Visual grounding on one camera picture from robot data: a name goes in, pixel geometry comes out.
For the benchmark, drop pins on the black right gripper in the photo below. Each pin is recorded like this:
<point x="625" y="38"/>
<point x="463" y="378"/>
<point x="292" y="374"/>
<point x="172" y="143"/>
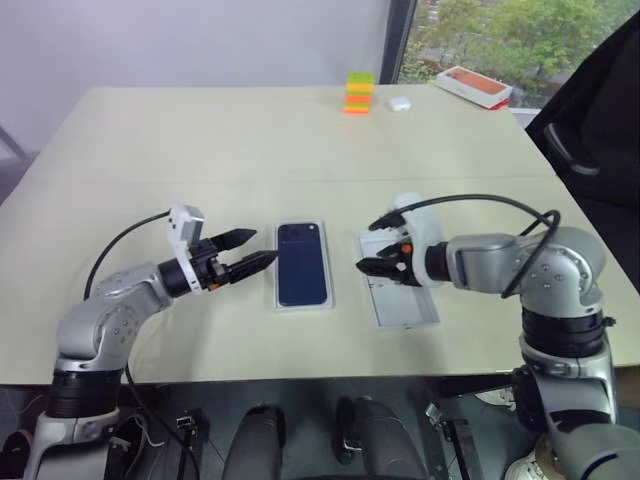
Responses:
<point x="412" y="272"/>

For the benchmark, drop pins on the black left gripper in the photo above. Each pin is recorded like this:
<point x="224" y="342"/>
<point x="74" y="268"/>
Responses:
<point x="207" y="267"/>

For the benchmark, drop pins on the dark blue smartphone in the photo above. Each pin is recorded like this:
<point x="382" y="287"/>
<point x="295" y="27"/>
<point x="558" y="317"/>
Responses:
<point x="301" y="265"/>

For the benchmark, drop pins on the white phone box base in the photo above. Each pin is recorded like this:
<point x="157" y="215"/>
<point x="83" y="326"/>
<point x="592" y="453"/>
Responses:
<point x="331" y="270"/>

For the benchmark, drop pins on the white phone box lid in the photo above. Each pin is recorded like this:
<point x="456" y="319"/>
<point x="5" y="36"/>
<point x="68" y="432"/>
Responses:
<point x="400" y="305"/>

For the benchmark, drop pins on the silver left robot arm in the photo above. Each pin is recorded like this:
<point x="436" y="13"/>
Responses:
<point x="100" y="320"/>

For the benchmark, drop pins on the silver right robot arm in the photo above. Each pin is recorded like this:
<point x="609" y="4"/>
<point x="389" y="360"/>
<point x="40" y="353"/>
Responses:
<point x="550" y="280"/>

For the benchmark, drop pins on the orange and white box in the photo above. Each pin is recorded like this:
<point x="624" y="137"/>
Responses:
<point x="474" y="86"/>

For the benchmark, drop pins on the white earbuds case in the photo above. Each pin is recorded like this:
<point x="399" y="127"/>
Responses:
<point x="398" y="104"/>

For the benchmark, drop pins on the green orange block stack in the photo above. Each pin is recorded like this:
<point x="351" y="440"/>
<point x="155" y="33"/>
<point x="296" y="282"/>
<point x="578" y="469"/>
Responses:
<point x="358" y="94"/>

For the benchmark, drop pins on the dark rounded shape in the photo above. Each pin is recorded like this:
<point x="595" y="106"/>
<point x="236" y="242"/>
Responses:
<point x="257" y="445"/>
<point x="382" y="440"/>

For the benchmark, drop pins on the black office chair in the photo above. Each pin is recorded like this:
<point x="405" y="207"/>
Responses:
<point x="600" y="115"/>

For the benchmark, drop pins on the white shoe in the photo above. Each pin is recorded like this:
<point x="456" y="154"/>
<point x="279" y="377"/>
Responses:
<point x="525" y="462"/>

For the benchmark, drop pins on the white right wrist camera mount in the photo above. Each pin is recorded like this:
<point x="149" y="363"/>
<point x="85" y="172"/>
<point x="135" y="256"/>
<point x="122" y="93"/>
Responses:
<point x="425" y="222"/>

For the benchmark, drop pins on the dark window frame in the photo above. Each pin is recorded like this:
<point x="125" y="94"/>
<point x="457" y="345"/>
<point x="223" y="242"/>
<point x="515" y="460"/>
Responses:
<point x="395" y="42"/>

